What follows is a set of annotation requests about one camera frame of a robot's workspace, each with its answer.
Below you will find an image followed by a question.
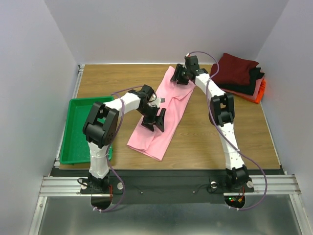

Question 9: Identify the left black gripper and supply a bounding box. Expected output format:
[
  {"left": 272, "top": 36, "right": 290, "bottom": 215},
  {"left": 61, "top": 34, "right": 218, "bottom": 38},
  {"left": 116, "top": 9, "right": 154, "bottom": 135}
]
[{"left": 137, "top": 105, "right": 166, "bottom": 132}]

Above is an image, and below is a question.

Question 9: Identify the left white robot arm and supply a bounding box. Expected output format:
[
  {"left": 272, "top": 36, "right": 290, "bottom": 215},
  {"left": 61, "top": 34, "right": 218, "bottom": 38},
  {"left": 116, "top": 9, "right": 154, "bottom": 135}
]
[{"left": 78, "top": 85, "right": 166, "bottom": 193}]

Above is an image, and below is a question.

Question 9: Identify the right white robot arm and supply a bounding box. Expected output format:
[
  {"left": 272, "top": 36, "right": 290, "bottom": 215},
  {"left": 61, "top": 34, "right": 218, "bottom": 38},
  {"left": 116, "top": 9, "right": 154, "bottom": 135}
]
[{"left": 171, "top": 54, "right": 249, "bottom": 191}]

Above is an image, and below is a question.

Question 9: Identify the folded maroon t shirt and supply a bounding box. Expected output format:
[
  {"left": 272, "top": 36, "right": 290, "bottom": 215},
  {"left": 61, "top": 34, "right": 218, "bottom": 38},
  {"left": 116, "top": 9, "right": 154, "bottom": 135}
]
[{"left": 210, "top": 53, "right": 259, "bottom": 86}]

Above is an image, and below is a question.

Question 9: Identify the folded salmon pink t shirt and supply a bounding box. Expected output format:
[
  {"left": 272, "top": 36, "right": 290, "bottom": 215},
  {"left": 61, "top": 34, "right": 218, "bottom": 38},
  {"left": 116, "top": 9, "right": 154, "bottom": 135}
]
[{"left": 225, "top": 79, "right": 266, "bottom": 103}]

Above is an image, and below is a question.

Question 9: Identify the green plastic tray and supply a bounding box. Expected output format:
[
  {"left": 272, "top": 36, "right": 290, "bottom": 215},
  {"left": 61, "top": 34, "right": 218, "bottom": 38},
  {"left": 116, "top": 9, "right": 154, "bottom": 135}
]
[{"left": 60, "top": 96, "right": 114, "bottom": 165}]

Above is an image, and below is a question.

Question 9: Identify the folded orange t shirt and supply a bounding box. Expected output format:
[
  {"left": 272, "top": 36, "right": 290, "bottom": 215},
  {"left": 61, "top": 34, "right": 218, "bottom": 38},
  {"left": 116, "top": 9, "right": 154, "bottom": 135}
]
[{"left": 253, "top": 79, "right": 266, "bottom": 103}]

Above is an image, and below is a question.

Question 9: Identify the right control board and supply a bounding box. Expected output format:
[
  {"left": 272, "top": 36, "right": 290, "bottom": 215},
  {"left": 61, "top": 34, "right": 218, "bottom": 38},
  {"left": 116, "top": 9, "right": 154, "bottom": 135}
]
[{"left": 224, "top": 195, "right": 246, "bottom": 208}]

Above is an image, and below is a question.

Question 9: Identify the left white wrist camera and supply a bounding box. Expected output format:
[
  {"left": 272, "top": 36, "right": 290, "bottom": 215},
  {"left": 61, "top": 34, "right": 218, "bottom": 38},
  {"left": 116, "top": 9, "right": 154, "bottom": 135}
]
[{"left": 150, "top": 97, "right": 165, "bottom": 107}]

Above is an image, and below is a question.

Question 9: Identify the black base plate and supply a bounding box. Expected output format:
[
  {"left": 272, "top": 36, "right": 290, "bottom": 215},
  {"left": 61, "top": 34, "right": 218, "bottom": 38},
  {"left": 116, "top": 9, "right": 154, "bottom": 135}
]
[{"left": 80, "top": 170, "right": 254, "bottom": 206}]

